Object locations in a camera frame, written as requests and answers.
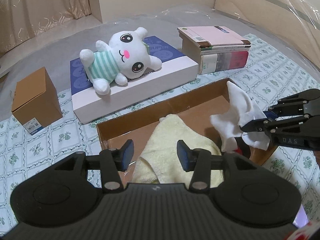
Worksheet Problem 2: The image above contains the white cloth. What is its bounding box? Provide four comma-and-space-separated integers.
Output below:
210, 81, 270, 152

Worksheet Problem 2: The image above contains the cream yellow towel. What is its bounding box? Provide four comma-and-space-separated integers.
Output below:
131, 114, 221, 187

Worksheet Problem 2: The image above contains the open brown cardboard tray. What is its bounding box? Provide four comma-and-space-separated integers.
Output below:
97, 79, 273, 183

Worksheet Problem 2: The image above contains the blue and white flat box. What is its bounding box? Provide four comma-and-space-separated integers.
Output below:
70, 36, 199, 124

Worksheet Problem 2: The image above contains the thick red white book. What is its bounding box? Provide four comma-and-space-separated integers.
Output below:
182, 38, 249, 74

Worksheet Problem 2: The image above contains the small brown cardboard box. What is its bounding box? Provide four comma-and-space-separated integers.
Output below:
11, 67, 62, 135

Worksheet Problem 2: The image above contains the wooden headboard in plastic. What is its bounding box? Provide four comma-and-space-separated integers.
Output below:
215, 0, 319, 66

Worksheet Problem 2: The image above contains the pink cover book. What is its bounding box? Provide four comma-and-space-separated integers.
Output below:
177, 26, 251, 49

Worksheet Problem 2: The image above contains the white bunny plush toy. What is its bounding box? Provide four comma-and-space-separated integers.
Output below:
79, 27, 162, 95

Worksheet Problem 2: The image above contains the beige curtain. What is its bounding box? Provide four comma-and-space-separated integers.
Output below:
1, 0, 91, 55

